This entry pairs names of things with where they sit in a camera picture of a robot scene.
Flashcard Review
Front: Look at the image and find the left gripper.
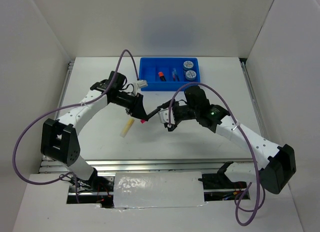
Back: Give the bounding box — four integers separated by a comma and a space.
111, 91, 149, 121

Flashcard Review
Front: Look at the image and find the yellow highlighter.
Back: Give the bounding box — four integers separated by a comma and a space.
120, 118, 135, 138

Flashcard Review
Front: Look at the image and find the orange highlighter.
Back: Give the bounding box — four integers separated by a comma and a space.
158, 72, 166, 82

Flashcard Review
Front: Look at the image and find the red gel pen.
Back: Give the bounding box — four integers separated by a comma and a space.
171, 68, 176, 81

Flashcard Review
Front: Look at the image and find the blue gel pen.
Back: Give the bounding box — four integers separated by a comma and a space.
173, 68, 180, 82

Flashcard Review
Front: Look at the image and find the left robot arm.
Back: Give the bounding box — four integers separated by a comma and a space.
40, 71, 148, 191

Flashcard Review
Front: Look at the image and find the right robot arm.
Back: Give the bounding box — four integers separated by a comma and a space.
158, 86, 297, 194

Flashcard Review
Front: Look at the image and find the blue plastic divided bin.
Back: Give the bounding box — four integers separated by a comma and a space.
139, 57, 201, 91

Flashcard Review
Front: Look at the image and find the white foil sheet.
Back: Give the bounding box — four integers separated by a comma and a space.
113, 171, 205, 208

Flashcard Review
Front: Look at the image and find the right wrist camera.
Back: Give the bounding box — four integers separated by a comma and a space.
158, 109, 176, 131

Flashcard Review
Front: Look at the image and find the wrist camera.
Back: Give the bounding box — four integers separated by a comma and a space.
133, 80, 148, 93
158, 109, 176, 131

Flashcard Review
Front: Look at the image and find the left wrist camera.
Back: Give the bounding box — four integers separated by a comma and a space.
133, 80, 148, 93

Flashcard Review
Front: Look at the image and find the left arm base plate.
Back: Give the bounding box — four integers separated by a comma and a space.
64, 176, 115, 208

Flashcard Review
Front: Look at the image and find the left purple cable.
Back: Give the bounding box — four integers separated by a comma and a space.
12, 49, 142, 204

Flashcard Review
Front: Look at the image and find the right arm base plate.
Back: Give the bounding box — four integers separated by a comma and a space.
198, 173, 247, 201

